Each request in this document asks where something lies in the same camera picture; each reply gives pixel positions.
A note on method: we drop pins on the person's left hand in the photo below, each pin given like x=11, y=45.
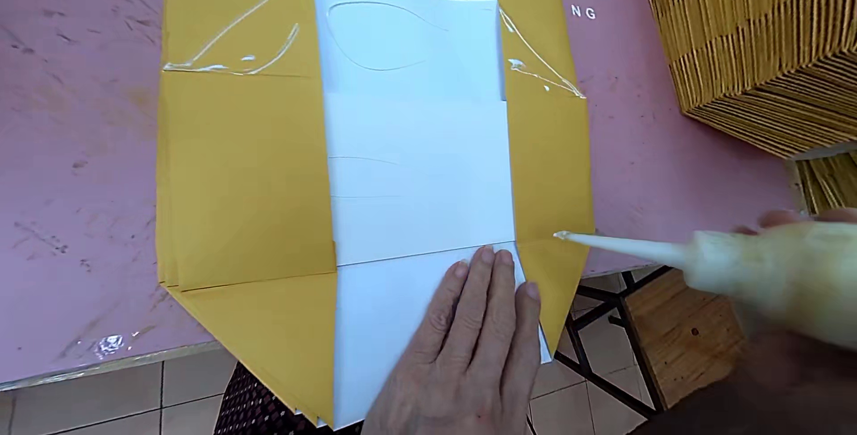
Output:
x=462, y=385

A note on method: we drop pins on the person's right hand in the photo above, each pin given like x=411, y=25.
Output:
x=787, y=371

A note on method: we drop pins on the person's right fingers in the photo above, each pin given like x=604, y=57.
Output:
x=780, y=217

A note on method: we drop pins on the person's left little finger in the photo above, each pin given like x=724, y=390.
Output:
x=443, y=308

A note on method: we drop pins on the person's left ring finger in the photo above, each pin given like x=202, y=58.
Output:
x=473, y=308

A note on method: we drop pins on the person's left middle finger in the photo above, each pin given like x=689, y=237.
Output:
x=497, y=318

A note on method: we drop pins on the person's left index finger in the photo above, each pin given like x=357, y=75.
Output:
x=524, y=334

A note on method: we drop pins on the white glue bottle with nozzle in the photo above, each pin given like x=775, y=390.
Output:
x=780, y=274

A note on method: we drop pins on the yellow envelope with white inside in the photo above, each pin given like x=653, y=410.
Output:
x=415, y=134

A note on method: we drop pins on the person's right forearm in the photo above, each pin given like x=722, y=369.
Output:
x=710, y=415

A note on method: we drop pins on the bundle of brown paper pieces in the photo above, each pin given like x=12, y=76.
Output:
x=829, y=184

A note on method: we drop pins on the stack of brown folded paper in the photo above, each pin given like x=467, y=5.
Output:
x=756, y=33

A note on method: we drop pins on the person's legs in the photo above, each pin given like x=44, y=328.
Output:
x=261, y=401

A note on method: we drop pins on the stack of yellow envelopes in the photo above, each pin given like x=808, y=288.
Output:
x=164, y=187

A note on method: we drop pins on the wooden stool, black metal frame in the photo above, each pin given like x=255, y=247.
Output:
x=689, y=334

